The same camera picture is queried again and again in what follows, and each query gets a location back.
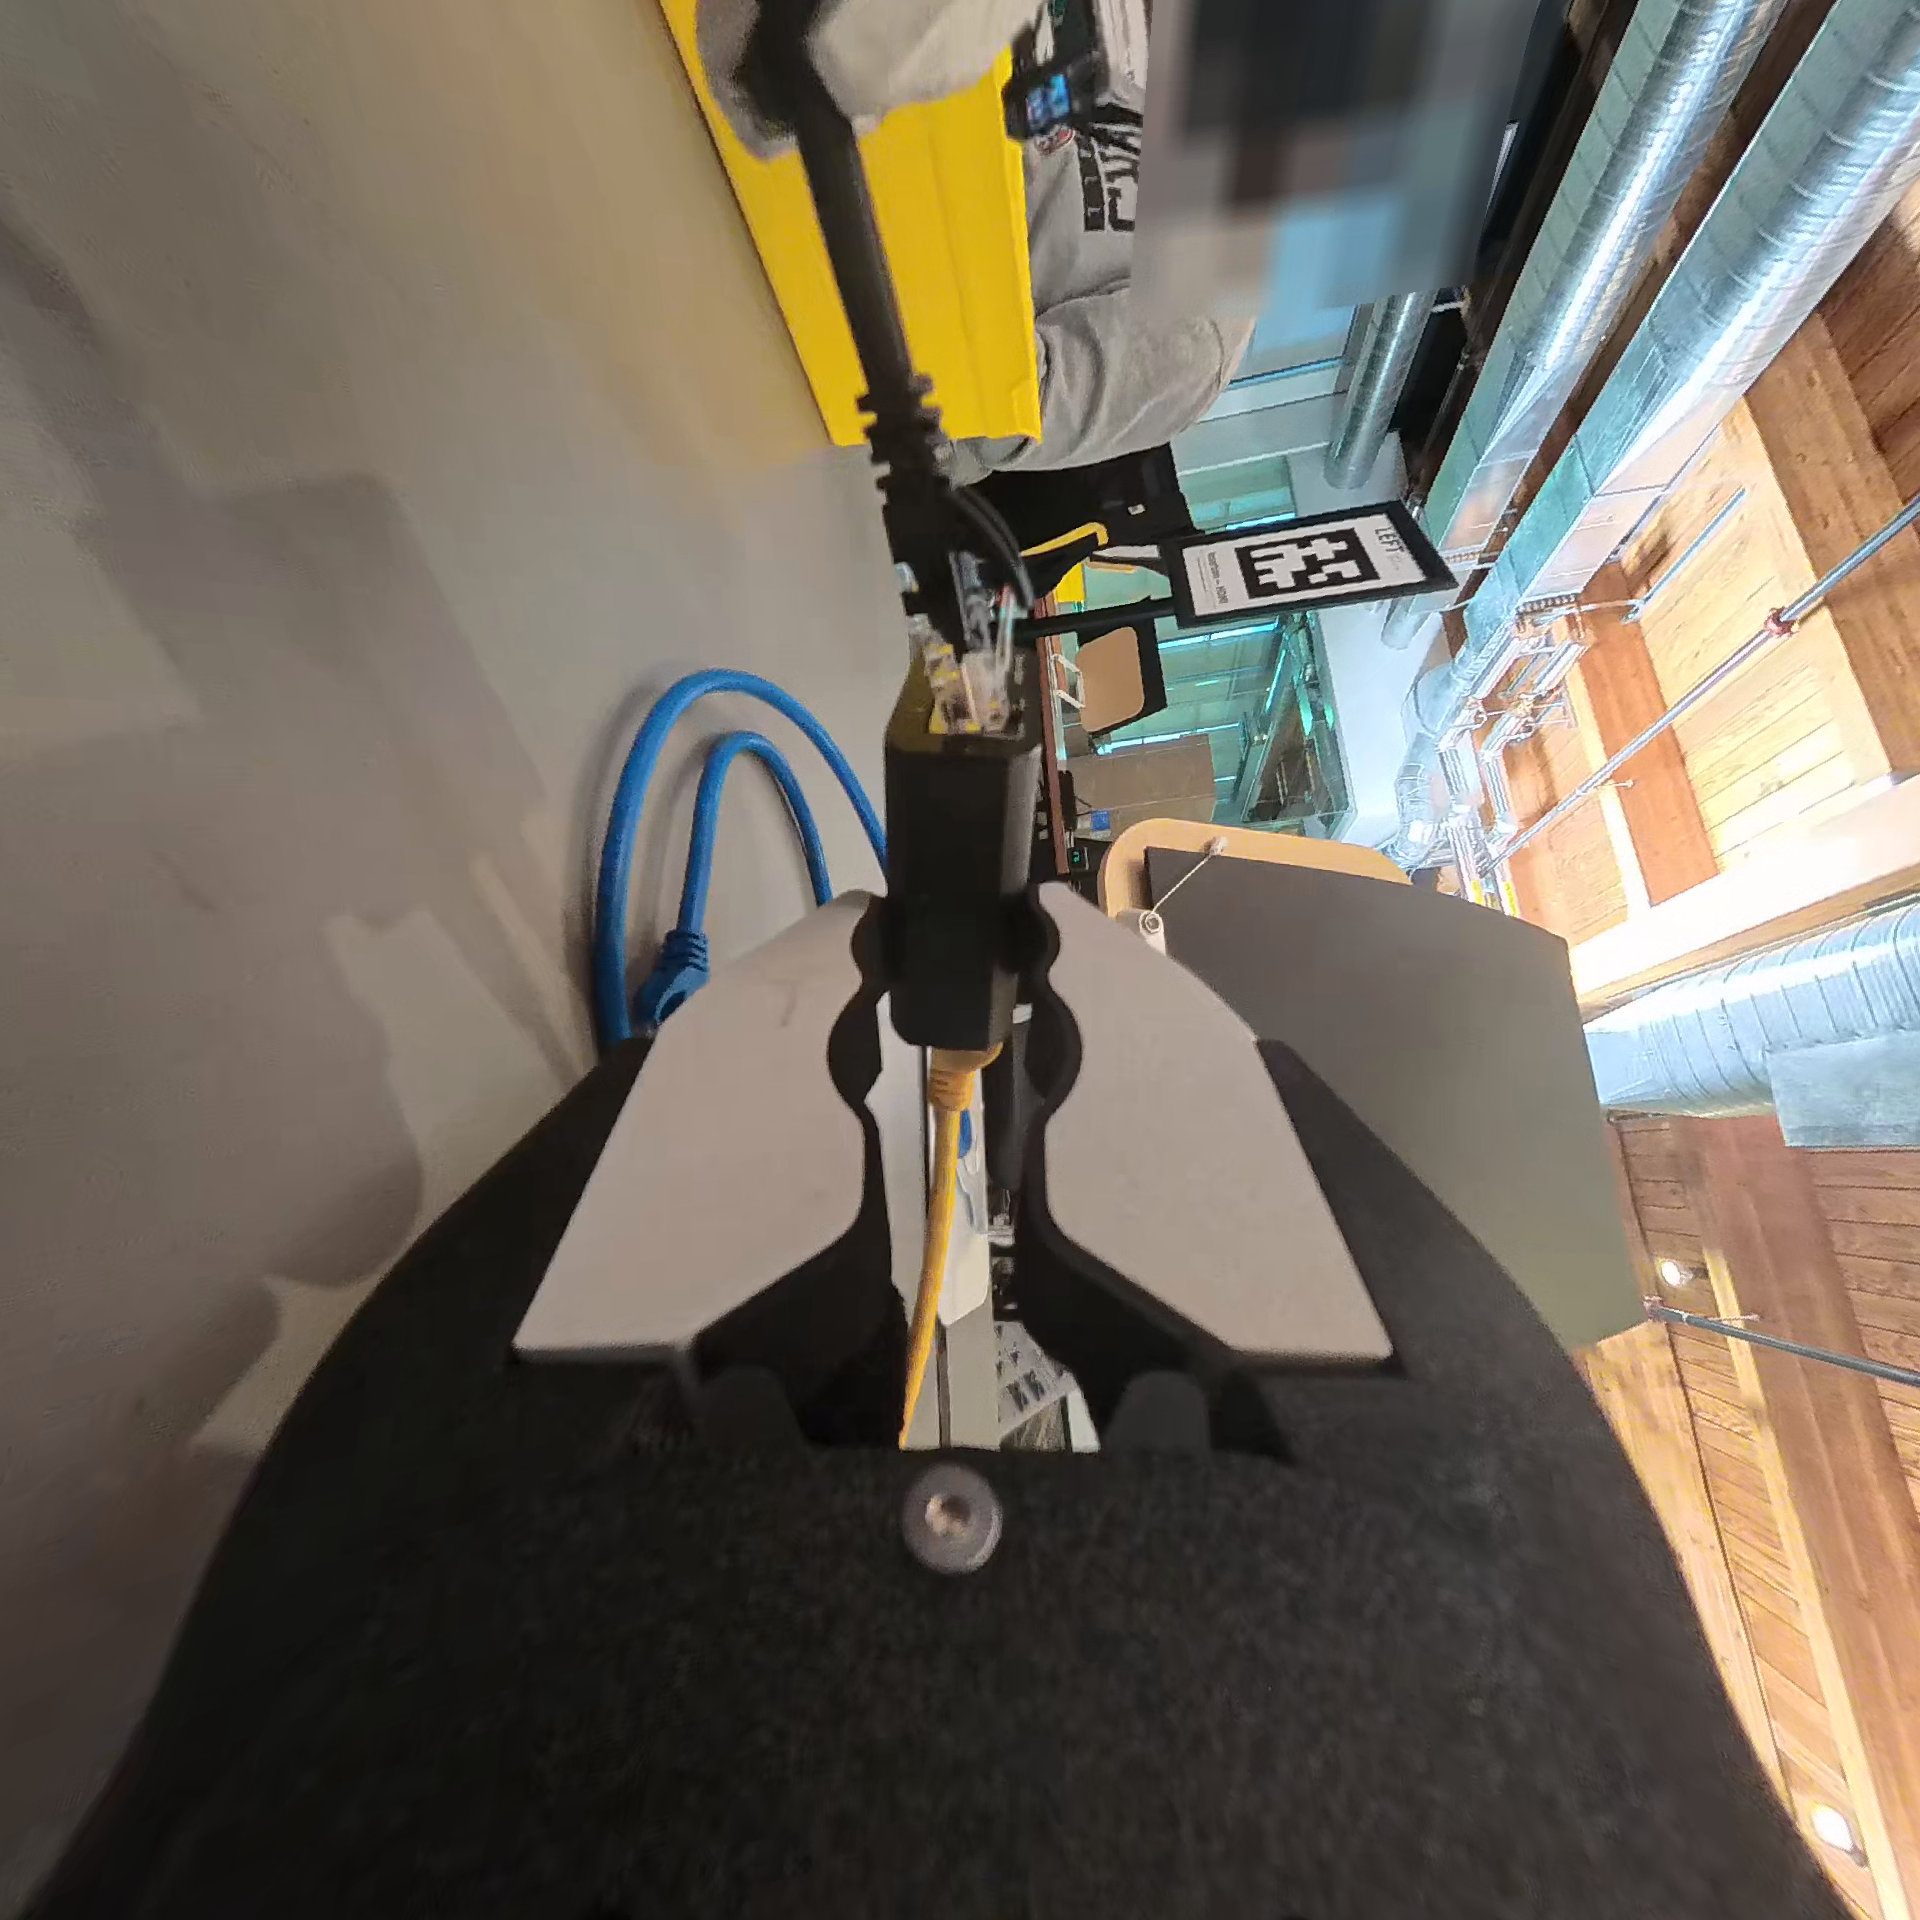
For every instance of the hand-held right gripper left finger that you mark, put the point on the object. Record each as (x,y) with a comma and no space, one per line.
(708,1202)

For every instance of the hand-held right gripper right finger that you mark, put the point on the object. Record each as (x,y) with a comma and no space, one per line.
(1215,1202)

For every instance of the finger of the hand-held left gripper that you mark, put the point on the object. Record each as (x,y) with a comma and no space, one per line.
(918,46)

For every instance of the yellow plastic bin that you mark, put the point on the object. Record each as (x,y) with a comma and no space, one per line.
(945,241)

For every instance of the black ethernet port adapter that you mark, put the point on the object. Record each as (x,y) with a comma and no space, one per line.
(962,872)

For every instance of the silver ventilation duct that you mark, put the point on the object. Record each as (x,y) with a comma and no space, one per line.
(1683,212)
(1770,1023)

